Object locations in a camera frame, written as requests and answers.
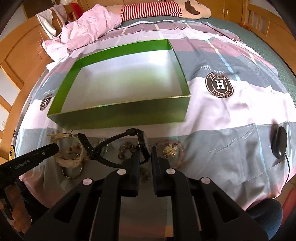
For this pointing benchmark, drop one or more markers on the black wrist watch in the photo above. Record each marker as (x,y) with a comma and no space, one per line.
(95,153)

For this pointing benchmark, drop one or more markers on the person's left hand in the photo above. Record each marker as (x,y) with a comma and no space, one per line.
(21,220)

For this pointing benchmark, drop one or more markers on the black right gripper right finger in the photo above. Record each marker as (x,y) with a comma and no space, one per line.
(173,183)

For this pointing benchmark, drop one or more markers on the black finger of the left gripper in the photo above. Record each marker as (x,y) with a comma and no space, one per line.
(18,166)

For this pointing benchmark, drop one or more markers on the silver bangle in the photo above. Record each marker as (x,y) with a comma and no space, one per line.
(72,173)

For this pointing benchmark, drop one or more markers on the pink crumpled quilt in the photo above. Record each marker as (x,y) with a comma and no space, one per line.
(76,35)

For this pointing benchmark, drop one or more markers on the gold flower brooch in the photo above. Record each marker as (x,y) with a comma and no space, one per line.
(170,151)

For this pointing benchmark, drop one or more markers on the wooden bed headboard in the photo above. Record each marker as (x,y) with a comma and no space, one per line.
(23,60)

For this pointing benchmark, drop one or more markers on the striped plush toy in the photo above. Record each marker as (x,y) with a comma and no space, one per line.
(180,9)

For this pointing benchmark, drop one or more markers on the black oval remote device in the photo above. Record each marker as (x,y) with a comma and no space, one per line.
(279,142)

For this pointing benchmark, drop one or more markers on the green cardboard box tray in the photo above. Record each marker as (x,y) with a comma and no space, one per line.
(135,84)

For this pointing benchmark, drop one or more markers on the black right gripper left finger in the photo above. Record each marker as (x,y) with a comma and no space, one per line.
(121,183)

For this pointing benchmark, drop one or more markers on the wooden bed footboard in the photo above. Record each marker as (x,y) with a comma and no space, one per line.
(272,30)

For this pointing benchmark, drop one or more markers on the white towel on headboard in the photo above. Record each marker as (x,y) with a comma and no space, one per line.
(46,19)

